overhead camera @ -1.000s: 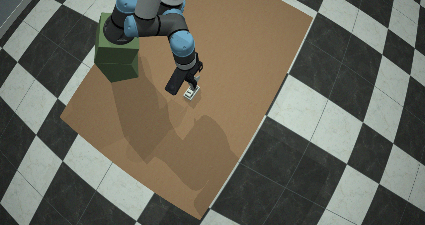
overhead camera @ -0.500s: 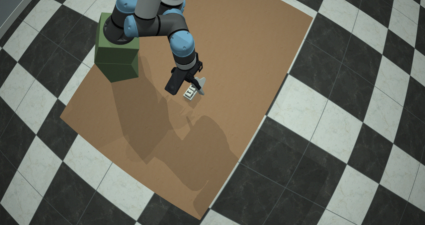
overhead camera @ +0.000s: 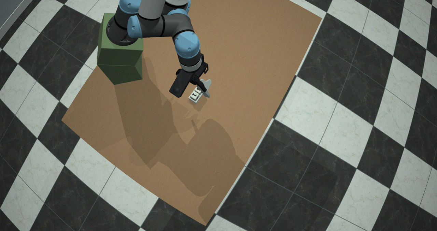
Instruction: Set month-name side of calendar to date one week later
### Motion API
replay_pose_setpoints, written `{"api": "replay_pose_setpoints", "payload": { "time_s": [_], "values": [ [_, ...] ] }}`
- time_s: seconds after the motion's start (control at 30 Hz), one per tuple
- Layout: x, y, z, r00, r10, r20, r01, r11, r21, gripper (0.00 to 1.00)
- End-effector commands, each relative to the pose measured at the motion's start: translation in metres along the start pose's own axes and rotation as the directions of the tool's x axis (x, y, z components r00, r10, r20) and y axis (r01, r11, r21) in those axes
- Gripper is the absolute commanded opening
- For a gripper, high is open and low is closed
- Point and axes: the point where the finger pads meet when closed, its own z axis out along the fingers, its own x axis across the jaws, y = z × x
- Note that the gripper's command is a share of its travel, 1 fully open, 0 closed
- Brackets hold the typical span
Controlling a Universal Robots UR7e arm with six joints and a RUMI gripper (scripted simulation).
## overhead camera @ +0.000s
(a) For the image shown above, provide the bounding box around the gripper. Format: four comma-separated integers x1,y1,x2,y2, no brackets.
182,53,212,98

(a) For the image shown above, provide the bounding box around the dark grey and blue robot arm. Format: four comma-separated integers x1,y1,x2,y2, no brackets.
106,0,202,98

